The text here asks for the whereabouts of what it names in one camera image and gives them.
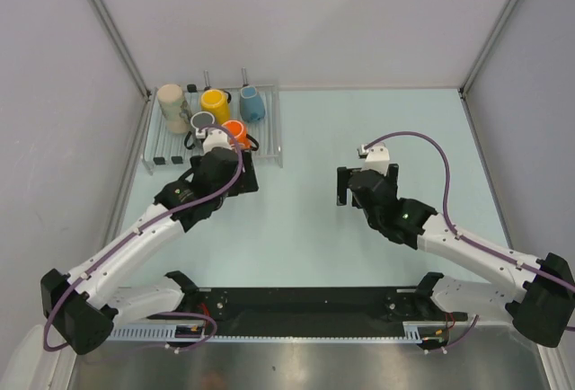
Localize blue floral cup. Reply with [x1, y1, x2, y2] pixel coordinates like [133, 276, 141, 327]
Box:
[240, 85, 266, 123]

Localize yellow cup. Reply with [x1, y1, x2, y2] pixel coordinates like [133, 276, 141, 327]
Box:
[199, 88, 231, 124]

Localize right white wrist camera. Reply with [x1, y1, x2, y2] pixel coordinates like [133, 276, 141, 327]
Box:
[358, 143, 390, 175]

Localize left grey cable duct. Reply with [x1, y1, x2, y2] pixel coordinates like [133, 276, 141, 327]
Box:
[108, 322, 207, 342]

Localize right aluminium frame post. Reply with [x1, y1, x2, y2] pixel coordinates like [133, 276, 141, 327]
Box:
[458, 0, 544, 94]

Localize aluminium frame post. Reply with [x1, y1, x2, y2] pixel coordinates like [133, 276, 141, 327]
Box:
[458, 0, 544, 94]
[87, 0, 151, 101]

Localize beige patterned cup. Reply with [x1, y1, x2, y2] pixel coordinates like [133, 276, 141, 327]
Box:
[157, 84, 190, 134]

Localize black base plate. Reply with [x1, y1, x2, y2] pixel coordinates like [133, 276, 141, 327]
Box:
[176, 287, 468, 338]

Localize orange cup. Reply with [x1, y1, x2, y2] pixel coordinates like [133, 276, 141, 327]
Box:
[223, 120, 260, 152]

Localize right grey cable duct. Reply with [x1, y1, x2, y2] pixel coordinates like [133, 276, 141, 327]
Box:
[403, 322, 453, 344]

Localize left aluminium frame post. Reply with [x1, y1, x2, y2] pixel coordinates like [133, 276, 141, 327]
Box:
[87, 0, 151, 101]

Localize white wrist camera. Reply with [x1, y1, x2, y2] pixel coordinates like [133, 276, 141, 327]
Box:
[358, 143, 390, 175]
[196, 128, 234, 154]

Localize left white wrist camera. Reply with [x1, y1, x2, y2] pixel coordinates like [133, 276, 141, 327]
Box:
[196, 128, 234, 154]

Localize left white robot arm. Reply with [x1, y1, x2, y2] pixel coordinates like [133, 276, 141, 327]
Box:
[40, 146, 259, 355]

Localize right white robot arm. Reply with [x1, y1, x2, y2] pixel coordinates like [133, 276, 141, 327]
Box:
[336, 164, 574, 348]

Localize metal wire dish rack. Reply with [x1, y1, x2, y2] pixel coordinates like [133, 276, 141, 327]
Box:
[141, 69, 285, 176]

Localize grey cable duct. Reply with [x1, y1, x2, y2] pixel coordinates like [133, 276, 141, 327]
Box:
[108, 322, 207, 342]
[403, 322, 453, 344]

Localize grey cup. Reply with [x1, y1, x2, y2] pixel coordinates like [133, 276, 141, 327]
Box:
[183, 111, 216, 150]

